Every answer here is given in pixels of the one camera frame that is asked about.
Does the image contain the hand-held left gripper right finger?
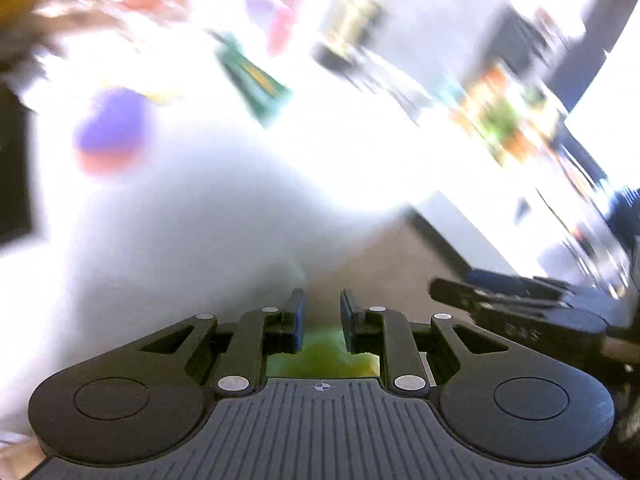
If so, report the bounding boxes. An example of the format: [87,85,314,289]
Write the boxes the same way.
[340,289,506,396]

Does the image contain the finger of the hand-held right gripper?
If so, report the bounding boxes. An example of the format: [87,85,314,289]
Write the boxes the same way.
[431,277,488,313]
[467,269,526,295]

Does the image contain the green snack bag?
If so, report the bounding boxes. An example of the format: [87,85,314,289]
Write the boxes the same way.
[470,95,536,146]

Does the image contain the orange snack bag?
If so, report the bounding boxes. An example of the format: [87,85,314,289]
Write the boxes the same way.
[462,62,516,108]

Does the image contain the green snack packet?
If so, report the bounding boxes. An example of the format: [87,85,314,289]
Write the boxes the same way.
[212,32,292,128]

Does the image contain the black gas stove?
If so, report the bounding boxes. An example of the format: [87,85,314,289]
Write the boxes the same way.
[0,85,36,243]

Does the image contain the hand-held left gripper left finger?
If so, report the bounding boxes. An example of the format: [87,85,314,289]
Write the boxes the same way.
[135,287,307,396]

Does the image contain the purple orange sponge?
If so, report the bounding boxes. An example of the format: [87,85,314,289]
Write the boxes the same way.
[72,87,153,177]

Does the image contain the dark sauce bottle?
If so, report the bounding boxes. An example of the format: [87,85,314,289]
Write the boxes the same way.
[312,0,388,73]

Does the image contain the green trash bin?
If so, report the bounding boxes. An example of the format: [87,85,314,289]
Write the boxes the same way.
[267,327,381,378]

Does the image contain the pink purple packet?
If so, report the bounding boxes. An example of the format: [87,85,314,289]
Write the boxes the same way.
[242,0,296,56]

